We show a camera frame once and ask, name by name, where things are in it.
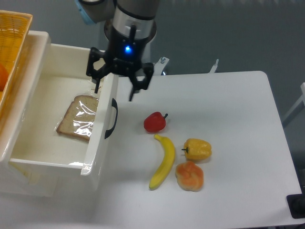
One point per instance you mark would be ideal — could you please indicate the white upper drawer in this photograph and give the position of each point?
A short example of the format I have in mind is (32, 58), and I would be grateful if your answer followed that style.
(38, 147)

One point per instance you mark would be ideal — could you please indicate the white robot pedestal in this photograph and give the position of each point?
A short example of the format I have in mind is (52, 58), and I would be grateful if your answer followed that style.
(146, 56)

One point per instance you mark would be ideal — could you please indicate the white frame at right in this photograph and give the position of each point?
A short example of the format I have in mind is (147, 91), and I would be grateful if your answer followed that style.
(295, 109)

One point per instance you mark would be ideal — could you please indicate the orange fruit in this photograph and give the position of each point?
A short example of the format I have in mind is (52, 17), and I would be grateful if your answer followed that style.
(3, 77)

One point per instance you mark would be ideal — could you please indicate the black drawer handle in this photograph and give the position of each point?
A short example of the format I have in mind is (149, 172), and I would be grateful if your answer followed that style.
(113, 119)

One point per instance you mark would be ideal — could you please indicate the toast slice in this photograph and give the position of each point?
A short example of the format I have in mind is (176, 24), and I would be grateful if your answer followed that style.
(78, 121)

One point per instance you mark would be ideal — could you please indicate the yellow wicker basket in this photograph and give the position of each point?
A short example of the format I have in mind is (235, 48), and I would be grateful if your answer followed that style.
(14, 28)

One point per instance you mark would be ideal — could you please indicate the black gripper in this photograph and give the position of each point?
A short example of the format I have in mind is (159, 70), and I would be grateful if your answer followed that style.
(123, 57)

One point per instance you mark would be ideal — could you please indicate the red bell pepper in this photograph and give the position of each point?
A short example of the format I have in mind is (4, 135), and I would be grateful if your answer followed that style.
(155, 122)

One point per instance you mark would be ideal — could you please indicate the yellow banana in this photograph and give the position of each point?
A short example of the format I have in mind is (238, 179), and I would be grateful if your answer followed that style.
(167, 163)

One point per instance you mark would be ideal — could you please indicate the white table bracket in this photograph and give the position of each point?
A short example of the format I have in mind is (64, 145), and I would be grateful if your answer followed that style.
(160, 66)

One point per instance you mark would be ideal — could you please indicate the black device at edge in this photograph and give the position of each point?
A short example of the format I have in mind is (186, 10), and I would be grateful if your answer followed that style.
(296, 203)

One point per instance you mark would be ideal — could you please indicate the orange bread roll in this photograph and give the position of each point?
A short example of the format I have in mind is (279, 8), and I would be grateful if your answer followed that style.
(190, 177)

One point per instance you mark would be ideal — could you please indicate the white drawer cabinet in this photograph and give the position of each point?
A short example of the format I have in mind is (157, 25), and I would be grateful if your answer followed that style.
(14, 178)

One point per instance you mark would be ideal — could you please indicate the yellow bell pepper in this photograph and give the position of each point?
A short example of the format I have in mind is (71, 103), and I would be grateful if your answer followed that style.
(197, 149)

